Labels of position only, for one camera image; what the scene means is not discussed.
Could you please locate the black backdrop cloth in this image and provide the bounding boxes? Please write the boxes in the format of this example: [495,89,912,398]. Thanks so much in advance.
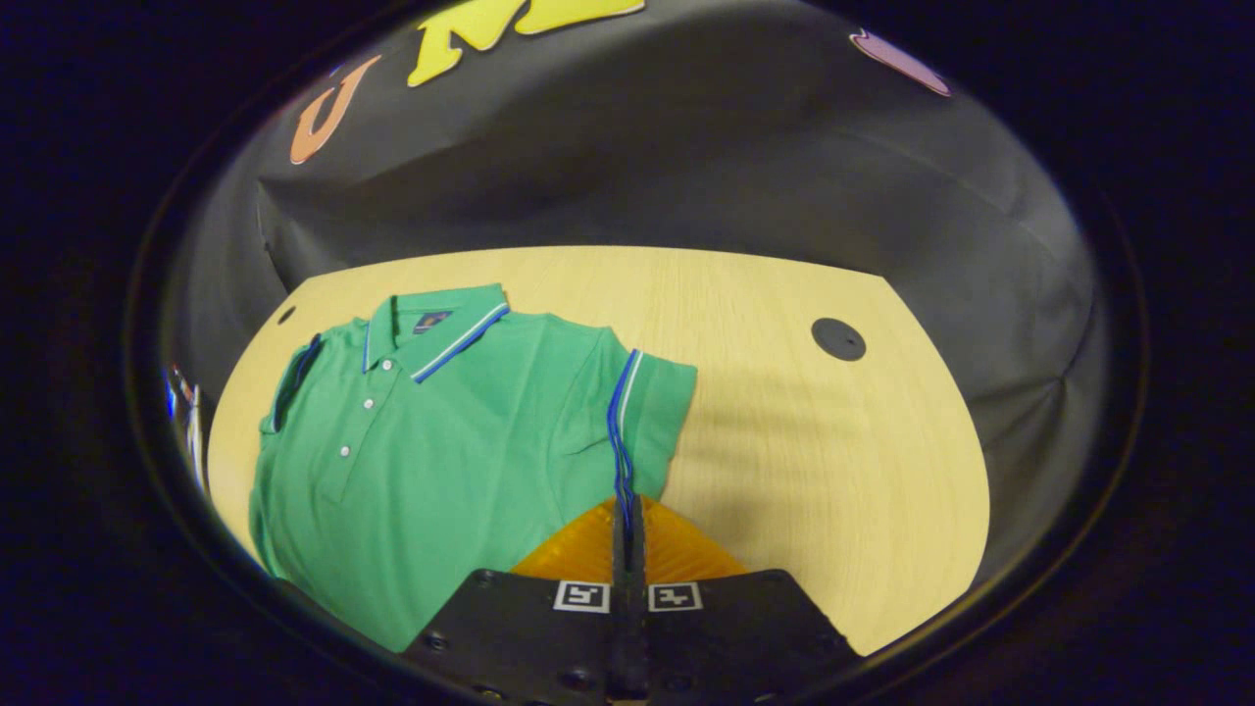
[162,0,1114,589]

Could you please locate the green T-shirt with blue trim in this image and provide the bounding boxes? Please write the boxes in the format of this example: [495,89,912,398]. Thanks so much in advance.
[247,284,699,653]

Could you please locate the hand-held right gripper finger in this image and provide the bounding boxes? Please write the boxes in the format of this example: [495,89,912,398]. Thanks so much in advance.
[402,495,629,705]
[628,495,864,705]

